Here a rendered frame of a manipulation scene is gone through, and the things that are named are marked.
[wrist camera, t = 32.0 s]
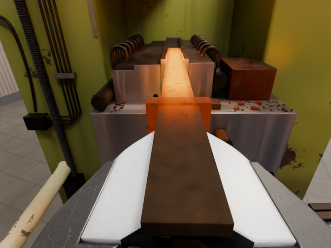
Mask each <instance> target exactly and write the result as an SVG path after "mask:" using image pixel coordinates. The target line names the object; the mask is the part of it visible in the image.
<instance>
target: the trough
mask: <svg viewBox="0 0 331 248"><path fill-rule="evenodd" d="M167 48H180V49H181V46H180V42H179V39H178V38H169V40H168V47H167ZM167 51H168V49H167ZM181 52H182V50H181ZM166 54H167V53H166ZM166 58H167V56H166ZM183 58H184V57H183Z"/></svg>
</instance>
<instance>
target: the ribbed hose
mask: <svg viewBox="0 0 331 248"><path fill-rule="evenodd" d="M13 1H14V2H15V3H14V4H16V5H15V6H16V9H17V12H18V13H17V14H19V15H18V16H19V17H20V18H19V19H20V22H21V24H22V25H21V26H22V28H23V31H24V33H25V36H26V37H25V38H27V39H26V40H27V43H28V47H29V49H30V53H31V55H32V57H33V58H32V59H33V63H34V65H35V67H36V68H35V69H36V71H37V73H38V77H39V80H40V84H41V86H42V90H43V93H44V95H45V100H46V102H47V105H48V108H49V111H50V115H51V118H52V121H53V124H54V127H55V130H56V134H57V137H58V140H59V142H60V146H61V148H62V151H63V155H64V157H65V161H66V164H67V166H68V167H70V169H71V173H70V175H69V176H68V178H67V179H66V181H65V182H64V184H63V187H64V190H65V193H66V196H67V199H70V198H71V197H72V196H73V195H74V194H75V193H76V192H77V191H78V190H79V189H80V188H81V187H82V186H83V185H84V184H85V183H86V180H85V177H84V174H83V173H77V171H76V168H75V165H74V162H73V158H72V155H71V151H70V149H69V145H68V142H67V138H66V134H65V131H64V128H63V126H62V124H61V121H60V118H59V112H58V108H57V105H56V101H55V99H54V96H53V92H52V89H51V86H50V82H49V78H48V75H47V73H46V72H47V71H46V69H45V65H44V63H43V62H44V61H43V59H42V55H41V53H40V49H39V47H38V46H39V45H38V43H37V39H36V36H35V34H34V33H35V32H34V29H33V27H32V26H33V25H32V22H31V20H30V19H31V18H30V15H29V13H28V10H27V9H28V8H26V7H27V6H26V3H25V0H13Z"/></svg>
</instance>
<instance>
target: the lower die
mask: <svg viewBox="0 0 331 248"><path fill-rule="evenodd" d="M173 38H178V39H179V42H180V46H181V50H182V54H183V57H184V63H185V66H186V70H187V73H188V77H189V80H190V84H191V87H192V91H193V94H194V97H209V98H211V94H212V84H213V73H214V62H213V61H212V59H211V58H210V57H209V56H208V55H207V54H205V56H204V58H201V57H200V56H201V54H198V51H196V48H194V46H193V44H191V42H190V40H182V39H181V38H180V37H173ZM168 40H169V38H166V41H152V42H151V44H144V45H143V46H142V47H141V48H140V49H138V51H137V52H135V54H132V58H130V57H129V61H125V58H124V59H123V60H122V61H121V62H120V63H119V64H118V65H117V66H115V67H114V68H113V69H112V70H111V72H112V79H113V86H114V92H115V99H116V101H147V99H148V97H153V95H154V94H157V95H158V97H161V94H162V87H163V80H164V74H165V67H166V53H167V47H168Z"/></svg>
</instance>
